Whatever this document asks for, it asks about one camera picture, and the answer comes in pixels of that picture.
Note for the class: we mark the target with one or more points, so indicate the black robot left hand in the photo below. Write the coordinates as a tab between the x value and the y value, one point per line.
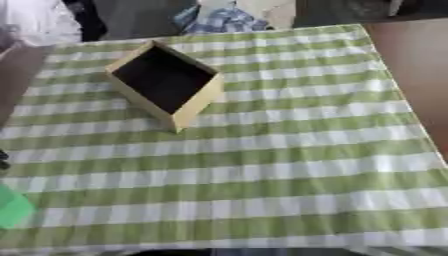
3	160

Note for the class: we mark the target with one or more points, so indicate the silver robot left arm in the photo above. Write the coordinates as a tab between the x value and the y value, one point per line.
13	206

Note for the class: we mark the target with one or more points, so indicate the tan cardboard box dark inside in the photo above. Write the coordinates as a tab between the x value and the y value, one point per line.
165	78

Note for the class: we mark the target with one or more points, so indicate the person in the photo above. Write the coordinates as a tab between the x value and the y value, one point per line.
35	20
230	18

